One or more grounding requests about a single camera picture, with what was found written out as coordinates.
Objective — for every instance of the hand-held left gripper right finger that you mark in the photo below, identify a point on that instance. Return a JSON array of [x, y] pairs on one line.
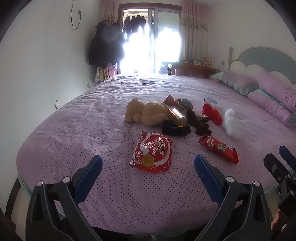
[[207, 177]]

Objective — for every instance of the wooden desk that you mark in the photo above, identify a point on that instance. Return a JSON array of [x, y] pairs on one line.
[[194, 69]]

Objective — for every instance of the purple pillow with teal frill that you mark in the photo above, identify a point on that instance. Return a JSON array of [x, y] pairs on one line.
[[240, 81]]

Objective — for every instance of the blue and white headboard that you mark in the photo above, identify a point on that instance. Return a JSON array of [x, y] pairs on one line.
[[266, 58]]

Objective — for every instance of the round patterned compact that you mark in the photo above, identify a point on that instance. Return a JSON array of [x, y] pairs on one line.
[[185, 103]]

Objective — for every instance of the black cloth scrunchie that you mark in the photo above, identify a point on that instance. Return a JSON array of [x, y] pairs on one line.
[[171, 128]]

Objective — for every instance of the person's right hand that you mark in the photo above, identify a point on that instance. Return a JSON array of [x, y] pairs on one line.
[[276, 220]]

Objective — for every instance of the patterned pink curtain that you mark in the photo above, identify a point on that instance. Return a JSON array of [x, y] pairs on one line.
[[108, 11], [193, 27]]

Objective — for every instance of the wooden framed balcony door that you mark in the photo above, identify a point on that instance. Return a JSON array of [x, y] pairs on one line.
[[150, 34]]

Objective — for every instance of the dark hanging balcony clothes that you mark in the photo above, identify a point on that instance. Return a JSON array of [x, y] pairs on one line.
[[135, 22]]

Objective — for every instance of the dark coats on rack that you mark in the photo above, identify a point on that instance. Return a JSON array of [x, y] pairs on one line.
[[104, 44]]

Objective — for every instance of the large purple pillow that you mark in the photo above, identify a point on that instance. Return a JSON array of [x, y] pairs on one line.
[[275, 85]]

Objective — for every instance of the red cloth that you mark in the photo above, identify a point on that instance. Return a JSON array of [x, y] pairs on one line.
[[211, 113]]

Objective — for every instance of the brown crumpled wrapper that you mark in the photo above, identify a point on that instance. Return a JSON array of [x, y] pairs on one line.
[[170, 99]]

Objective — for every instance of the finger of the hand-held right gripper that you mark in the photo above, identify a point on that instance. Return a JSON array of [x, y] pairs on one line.
[[287, 153], [274, 165]]

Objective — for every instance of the dark chair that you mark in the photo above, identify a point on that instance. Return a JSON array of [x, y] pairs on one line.
[[166, 68]]

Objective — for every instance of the colourful hanging clothes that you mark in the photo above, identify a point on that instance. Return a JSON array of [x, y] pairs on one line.
[[104, 71]]

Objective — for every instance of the brown cloth piece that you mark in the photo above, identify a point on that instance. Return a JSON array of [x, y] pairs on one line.
[[203, 129], [192, 117]]

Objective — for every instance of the red and white snack packet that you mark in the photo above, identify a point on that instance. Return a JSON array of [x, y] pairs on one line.
[[150, 150]]

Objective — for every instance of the white and blue box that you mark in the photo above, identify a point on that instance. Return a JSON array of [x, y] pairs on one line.
[[211, 101]]

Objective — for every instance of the beige teddy bear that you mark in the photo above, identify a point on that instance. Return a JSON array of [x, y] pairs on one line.
[[150, 113]]

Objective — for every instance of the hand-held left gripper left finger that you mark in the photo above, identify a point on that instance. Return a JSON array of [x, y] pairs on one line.
[[90, 175]]

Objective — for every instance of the long purple pillow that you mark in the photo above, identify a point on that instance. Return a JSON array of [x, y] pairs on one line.
[[270, 106]]

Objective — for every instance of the long red snack wrapper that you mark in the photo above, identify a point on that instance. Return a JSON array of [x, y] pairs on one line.
[[217, 147]]

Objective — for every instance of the white fluffy ball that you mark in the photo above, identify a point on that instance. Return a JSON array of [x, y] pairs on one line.
[[231, 122]]

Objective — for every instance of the teal bed skirt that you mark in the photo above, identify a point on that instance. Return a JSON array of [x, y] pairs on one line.
[[24, 186]]

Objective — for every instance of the purple dotted bed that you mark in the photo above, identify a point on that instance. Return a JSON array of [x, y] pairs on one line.
[[104, 120]]

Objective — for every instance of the row of small ornaments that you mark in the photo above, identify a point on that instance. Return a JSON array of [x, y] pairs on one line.
[[205, 61]]

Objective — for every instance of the gold shiny packet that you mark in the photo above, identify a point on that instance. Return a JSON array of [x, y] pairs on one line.
[[177, 115]]

